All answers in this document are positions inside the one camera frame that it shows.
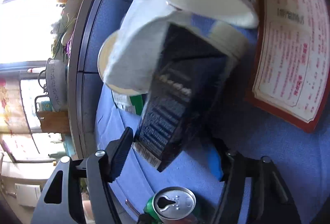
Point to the blue printed tablecloth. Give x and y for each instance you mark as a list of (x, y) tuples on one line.
[(302, 159)]

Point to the crushed green drink can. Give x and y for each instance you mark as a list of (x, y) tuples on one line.
[(173, 205)]

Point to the red yellow cardboard box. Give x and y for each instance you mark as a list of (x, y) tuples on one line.
[(290, 77)]

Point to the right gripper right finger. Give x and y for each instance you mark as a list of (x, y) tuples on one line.
[(270, 200)]

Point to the grey kitchen cabinet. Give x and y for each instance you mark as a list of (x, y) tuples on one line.
[(97, 19)]

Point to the dark milk carton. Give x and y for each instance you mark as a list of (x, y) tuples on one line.
[(185, 85)]

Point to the pink white paper cup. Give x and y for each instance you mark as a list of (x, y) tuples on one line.
[(139, 51)]

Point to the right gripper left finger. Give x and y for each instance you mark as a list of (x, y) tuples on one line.
[(61, 200)]

